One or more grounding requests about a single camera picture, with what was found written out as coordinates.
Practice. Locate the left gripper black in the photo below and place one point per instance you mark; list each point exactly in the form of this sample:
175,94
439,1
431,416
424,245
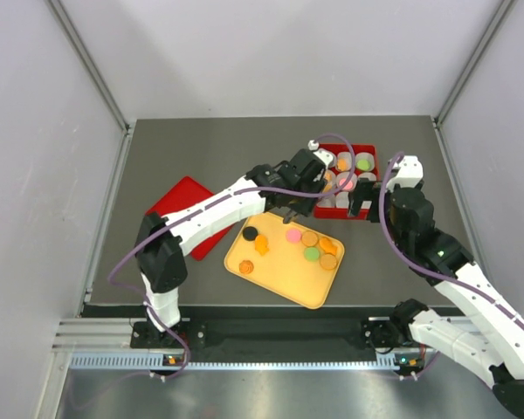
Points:
306,208

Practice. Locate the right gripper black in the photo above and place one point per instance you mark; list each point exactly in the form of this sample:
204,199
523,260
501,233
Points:
366,190

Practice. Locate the pink round cookie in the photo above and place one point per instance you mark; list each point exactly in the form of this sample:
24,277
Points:
293,235
346,184

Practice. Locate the small tan round cookie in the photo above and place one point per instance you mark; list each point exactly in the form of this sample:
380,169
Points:
329,177

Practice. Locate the green round cookie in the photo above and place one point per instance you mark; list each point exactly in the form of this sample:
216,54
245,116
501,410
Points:
364,165
311,253

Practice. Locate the orange flower cookie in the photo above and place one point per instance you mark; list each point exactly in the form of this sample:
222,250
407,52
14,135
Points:
343,164

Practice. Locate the red cookie box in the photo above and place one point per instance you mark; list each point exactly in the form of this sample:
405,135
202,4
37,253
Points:
336,206

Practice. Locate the red box lid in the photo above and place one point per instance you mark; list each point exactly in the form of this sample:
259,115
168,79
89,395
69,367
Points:
184,194

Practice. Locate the metal tongs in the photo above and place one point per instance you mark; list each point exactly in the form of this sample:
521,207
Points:
290,216

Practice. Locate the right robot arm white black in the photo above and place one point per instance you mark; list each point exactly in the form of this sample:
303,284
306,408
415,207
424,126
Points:
496,355

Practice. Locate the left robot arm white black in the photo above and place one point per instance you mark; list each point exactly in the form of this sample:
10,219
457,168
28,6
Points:
164,241

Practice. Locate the tan round biscuit top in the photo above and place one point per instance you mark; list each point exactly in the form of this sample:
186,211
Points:
309,238

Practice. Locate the tan round biscuit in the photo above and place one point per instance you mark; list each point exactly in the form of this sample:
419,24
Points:
309,238
328,262

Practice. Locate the orange fish cookie right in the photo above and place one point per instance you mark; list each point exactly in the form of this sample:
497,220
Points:
328,246

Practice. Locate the orange fish cookie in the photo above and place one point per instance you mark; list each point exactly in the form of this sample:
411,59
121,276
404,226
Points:
261,244
328,246

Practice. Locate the orange fish cookie left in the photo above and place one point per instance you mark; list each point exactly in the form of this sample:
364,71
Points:
261,244

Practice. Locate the yellow tray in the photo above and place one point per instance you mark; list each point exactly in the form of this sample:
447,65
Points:
283,270

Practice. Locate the black round cookie left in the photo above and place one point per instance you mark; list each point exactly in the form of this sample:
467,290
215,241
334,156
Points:
249,233

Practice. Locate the tan round biscuit right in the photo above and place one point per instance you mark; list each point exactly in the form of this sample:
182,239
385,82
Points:
328,262

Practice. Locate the orange swirl cookie left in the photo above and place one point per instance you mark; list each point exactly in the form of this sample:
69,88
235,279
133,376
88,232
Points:
246,267

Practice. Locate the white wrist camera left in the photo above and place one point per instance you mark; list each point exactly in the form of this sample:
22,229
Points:
327,157

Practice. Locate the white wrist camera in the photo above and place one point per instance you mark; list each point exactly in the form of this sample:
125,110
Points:
327,157
407,173

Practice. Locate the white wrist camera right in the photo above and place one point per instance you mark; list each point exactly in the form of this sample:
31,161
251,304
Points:
407,173

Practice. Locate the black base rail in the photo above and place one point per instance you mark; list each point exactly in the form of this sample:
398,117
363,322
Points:
266,337

